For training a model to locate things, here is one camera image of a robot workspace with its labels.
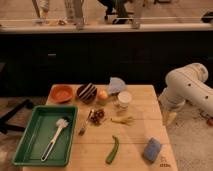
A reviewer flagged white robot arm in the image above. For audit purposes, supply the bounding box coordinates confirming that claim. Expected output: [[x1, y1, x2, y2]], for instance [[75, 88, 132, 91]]
[[158, 63, 213, 126]]

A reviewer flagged dark maroon bowl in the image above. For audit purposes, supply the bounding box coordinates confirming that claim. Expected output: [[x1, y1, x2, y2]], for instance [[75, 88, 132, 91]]
[[77, 83, 97, 104]]

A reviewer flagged red bowl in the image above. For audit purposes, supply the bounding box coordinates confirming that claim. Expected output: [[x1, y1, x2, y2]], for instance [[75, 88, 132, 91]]
[[50, 85, 73, 103]]

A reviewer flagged blue sponge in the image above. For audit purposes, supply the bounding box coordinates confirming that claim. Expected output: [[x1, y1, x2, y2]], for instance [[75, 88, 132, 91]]
[[143, 138, 162, 163]]

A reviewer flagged wooden table board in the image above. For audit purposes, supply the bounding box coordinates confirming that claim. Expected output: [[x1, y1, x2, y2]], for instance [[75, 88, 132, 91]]
[[23, 85, 178, 171]]

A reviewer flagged clear jar white lid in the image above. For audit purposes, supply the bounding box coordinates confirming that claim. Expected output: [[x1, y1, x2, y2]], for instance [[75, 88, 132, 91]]
[[116, 91, 132, 112]]

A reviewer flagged light blue cloth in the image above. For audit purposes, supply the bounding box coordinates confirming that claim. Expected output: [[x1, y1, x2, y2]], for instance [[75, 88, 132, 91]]
[[107, 77, 126, 94]]

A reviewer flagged red yellow apple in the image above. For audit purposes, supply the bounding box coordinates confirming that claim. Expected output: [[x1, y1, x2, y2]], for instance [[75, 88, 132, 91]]
[[97, 90, 108, 100]]

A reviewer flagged brown pine cone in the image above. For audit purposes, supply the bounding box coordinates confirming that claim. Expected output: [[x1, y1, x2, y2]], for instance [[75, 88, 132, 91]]
[[90, 109, 105, 126]]

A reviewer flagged green chili pepper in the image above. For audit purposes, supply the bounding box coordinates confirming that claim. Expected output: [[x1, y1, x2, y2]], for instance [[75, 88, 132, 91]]
[[105, 136, 119, 164]]

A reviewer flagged metal fork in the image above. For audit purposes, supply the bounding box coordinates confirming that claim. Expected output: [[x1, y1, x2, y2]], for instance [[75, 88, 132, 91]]
[[78, 109, 94, 136]]

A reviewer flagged white dish brush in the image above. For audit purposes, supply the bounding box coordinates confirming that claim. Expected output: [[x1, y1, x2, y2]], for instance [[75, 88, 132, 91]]
[[41, 118, 69, 162]]

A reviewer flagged green plastic tray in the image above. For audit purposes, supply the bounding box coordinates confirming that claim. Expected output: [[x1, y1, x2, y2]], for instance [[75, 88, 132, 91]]
[[13, 106, 78, 167]]

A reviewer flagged black stand on floor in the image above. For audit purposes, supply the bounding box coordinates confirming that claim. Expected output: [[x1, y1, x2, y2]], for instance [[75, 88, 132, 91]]
[[0, 99, 34, 134]]

